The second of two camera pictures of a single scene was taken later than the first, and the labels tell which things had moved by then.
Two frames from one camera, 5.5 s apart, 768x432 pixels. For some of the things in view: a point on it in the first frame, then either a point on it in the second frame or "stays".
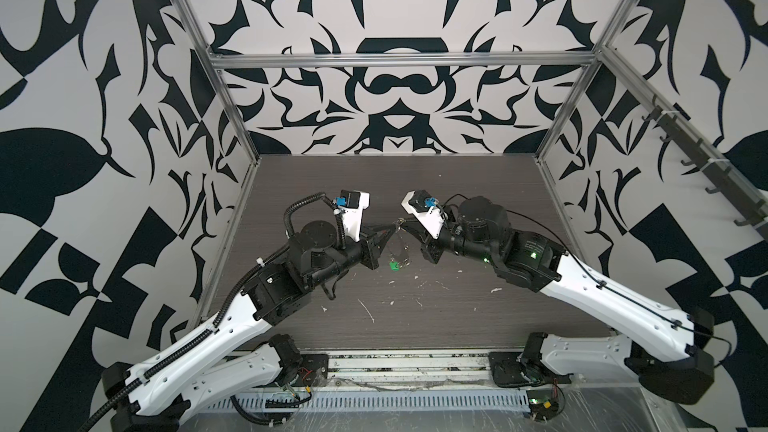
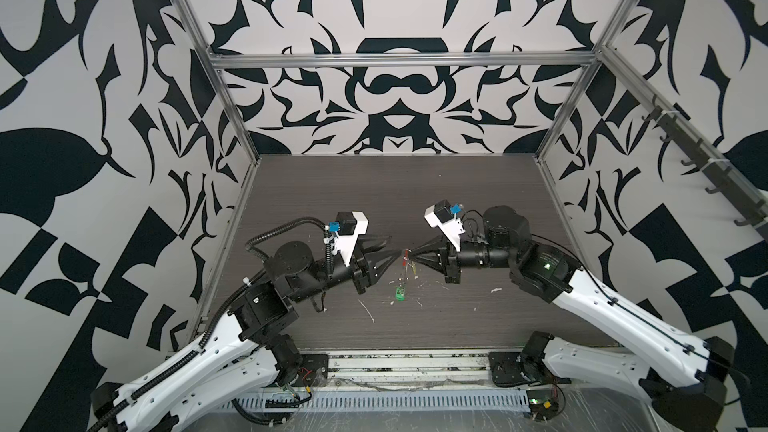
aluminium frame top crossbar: x=393 y=60 stays
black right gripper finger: x=418 y=233 → x=432 y=259
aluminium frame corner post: x=228 y=92 stays
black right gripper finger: x=411 y=223 → x=433 y=245
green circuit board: x=542 y=403 stays
